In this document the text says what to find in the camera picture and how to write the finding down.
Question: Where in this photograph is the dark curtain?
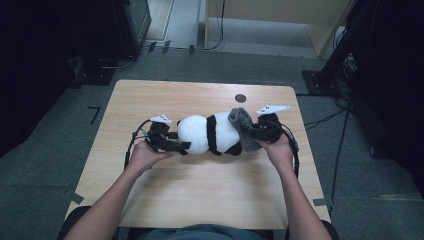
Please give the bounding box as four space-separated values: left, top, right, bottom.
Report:
0 0 78 158
349 0 424 198

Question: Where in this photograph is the dark cabinet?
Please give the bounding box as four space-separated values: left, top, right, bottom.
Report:
111 0 153 59

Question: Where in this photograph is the right hand-held gripper black cable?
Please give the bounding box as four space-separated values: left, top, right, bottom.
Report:
278 123 300 178

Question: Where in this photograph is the grey floor tape strip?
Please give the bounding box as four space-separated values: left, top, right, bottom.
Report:
313 197 334 207

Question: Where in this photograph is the panda plush toy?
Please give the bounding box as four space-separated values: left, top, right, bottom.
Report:
176 111 243 157

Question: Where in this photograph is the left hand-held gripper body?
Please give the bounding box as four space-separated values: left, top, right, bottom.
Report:
144 114 173 153

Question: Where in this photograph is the black metal stand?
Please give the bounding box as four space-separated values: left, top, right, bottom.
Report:
301 0 368 96

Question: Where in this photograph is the black floor cable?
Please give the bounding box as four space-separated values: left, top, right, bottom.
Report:
304 96 351 131
329 109 349 204

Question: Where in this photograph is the left hand-held gripper black cable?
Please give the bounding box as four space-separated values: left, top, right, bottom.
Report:
123 119 153 169

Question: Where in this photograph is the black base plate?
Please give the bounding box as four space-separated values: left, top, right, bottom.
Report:
74 64 116 86

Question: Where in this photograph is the person's blue-grey shirt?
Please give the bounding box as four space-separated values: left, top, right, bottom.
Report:
138 223 264 240

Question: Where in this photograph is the grey cloth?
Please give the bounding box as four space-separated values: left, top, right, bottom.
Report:
227 107 263 153

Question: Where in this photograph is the beige wooden cabinet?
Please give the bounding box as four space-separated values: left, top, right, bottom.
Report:
203 0 354 58

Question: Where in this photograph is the person's right hand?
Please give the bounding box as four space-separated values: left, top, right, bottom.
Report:
256 133 295 172

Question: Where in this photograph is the person's left hand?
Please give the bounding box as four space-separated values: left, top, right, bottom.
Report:
128 141 176 175

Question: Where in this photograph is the hand-held gripper black cable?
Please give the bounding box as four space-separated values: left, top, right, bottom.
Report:
123 119 153 169
278 123 300 178

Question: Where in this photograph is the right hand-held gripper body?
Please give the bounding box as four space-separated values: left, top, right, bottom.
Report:
256 104 291 144

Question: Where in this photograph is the black hanging cable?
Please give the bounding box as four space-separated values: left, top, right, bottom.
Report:
204 0 226 51

